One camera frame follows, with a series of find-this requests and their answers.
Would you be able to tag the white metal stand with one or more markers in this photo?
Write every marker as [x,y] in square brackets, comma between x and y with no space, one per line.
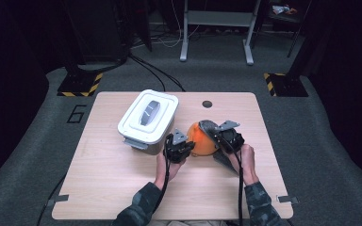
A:
[220,18]

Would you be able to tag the white and orange clutter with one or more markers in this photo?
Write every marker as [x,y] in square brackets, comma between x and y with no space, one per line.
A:
[279,9]

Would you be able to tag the black side table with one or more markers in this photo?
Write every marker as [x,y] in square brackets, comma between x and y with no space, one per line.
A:
[284,18]

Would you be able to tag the black striped stand base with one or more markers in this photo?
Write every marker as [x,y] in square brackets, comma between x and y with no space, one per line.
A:
[287,86]
[78,84]

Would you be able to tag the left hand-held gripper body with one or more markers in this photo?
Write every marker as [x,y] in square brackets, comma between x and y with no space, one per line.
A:
[176,151]

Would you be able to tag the person's right hand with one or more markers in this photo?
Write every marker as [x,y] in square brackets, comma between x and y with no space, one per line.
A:
[248,164]

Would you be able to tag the orange plush toy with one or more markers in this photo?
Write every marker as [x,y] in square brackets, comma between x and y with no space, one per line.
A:
[201,144]

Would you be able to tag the grey tape strip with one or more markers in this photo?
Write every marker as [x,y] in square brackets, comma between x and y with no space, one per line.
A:
[58,198]
[287,199]

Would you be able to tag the black equipment cabinet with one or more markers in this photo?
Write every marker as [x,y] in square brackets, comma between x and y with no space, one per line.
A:
[97,28]

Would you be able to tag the person's left hand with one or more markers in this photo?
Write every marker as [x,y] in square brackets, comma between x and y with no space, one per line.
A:
[166,172]

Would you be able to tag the white box lid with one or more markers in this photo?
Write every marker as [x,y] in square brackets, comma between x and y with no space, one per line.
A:
[132,125]

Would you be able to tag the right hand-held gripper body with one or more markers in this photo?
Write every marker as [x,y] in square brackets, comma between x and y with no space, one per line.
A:
[231,141]

